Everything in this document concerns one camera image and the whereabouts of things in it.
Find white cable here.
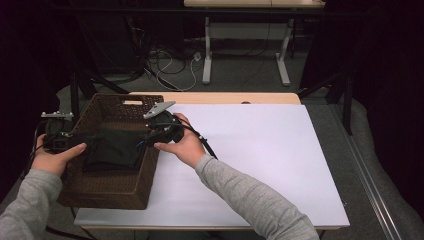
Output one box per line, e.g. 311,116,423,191
155,49,199,93

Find white board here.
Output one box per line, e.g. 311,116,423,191
73,103,351,229

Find bundle of black cables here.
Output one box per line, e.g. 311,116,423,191
124,16,188,88

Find person's left hand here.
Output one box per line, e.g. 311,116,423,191
31,134,88,178

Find aluminium rail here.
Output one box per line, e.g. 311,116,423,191
332,103,405,240

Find brown wicker basket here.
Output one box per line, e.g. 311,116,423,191
56,93,169,211

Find left hand-held gripper black cable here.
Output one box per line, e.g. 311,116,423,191
19,120,48,182

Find person's right hand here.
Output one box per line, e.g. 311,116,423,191
153,112,207,169

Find white desk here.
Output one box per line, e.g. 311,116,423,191
183,0,327,87

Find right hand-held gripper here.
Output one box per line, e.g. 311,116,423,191
143,100,185,145

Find black shorts with blue print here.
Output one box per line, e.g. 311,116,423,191
81,127,148,173

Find right hand-held gripper black cable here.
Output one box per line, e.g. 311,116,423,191
155,121,219,161

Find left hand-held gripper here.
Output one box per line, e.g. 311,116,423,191
40,110,88,155

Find hand-held gripper black cable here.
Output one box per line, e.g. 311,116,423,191
19,120,48,182
155,121,219,161

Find black metal stand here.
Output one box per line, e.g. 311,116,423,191
67,65,130,132
297,71,355,136

